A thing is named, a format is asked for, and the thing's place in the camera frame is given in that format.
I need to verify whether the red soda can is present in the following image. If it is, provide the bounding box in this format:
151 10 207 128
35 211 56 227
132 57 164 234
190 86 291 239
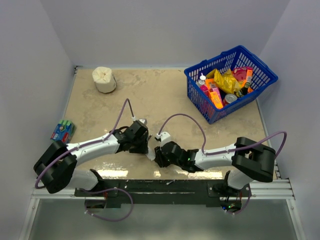
223 94 238 107

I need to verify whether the blue plastic basket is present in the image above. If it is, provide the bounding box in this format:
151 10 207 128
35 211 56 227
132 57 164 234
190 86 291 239
184 45 278 124

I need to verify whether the orange box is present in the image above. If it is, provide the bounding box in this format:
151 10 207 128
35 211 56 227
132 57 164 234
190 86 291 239
205 78 224 109

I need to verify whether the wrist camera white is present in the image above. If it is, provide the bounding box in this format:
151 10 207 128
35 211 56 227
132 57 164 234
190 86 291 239
154 131 172 146
138 118 148 125

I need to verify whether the white bottle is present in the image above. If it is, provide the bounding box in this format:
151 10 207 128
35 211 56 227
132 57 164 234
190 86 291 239
196 73 207 88

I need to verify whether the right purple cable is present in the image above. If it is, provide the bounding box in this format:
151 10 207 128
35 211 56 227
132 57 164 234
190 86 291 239
158 113 288 216

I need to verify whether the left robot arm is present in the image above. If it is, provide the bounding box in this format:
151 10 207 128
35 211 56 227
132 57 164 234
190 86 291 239
33 118 156 196

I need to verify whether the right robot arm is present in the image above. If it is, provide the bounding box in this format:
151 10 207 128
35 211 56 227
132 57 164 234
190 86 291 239
154 132 276 197

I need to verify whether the yellow snack bag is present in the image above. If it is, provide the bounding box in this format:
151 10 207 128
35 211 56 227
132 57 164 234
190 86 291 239
206 69 241 94

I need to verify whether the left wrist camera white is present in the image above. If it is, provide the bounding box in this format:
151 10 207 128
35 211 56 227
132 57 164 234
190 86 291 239
138 118 148 125

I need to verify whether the dark glass bottle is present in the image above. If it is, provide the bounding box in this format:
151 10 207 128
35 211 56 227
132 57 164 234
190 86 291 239
235 82 251 98

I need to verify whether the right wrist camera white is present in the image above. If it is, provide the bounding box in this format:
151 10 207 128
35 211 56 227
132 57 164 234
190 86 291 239
154 131 172 146

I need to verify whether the battery multipack blue green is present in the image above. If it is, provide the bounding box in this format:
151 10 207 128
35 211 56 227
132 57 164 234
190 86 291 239
50 119 76 144

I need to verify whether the white tissue roll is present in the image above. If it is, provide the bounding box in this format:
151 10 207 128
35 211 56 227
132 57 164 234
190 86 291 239
92 66 117 94

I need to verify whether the black base frame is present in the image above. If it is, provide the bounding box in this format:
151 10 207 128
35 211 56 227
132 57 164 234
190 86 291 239
74 179 251 208

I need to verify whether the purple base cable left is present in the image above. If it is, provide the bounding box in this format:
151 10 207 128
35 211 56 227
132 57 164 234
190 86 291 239
79 187 135 222

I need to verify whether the orange tall carton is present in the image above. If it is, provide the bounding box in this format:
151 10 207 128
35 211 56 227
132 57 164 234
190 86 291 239
245 66 253 84

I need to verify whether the white remote control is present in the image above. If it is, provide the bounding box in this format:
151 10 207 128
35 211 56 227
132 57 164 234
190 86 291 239
146 149 156 161

